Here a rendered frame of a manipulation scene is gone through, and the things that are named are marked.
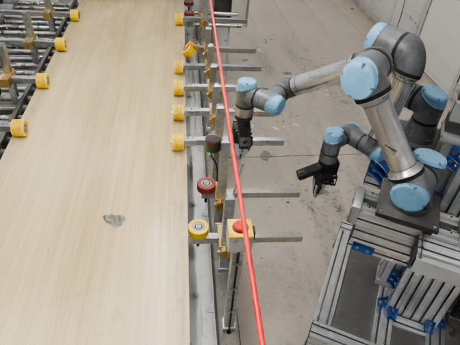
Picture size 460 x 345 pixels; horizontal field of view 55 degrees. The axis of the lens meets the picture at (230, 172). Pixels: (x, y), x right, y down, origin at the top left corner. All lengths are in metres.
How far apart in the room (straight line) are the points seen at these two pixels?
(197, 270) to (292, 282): 0.93
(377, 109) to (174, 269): 0.85
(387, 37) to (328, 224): 1.65
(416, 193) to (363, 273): 1.16
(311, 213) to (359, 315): 0.96
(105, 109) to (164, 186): 0.67
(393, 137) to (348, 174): 2.10
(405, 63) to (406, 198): 0.49
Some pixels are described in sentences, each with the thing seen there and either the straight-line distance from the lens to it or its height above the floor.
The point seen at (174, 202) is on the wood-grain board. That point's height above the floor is 0.90.
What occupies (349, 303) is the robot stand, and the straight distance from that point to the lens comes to 2.45.
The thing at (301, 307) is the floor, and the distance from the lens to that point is 2.63.
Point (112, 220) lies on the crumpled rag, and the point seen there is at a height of 0.91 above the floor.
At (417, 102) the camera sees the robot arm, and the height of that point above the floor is 1.22.
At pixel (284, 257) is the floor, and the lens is 2.82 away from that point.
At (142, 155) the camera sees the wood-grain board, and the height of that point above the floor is 0.90.
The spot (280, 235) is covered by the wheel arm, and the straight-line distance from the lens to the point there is 1.76.
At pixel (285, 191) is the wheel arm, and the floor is 0.86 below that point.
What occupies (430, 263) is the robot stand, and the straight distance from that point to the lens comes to 1.74.
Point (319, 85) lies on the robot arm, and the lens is 1.65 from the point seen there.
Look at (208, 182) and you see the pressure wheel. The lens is 1.87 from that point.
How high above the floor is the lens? 2.14
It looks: 40 degrees down
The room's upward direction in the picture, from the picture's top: 5 degrees clockwise
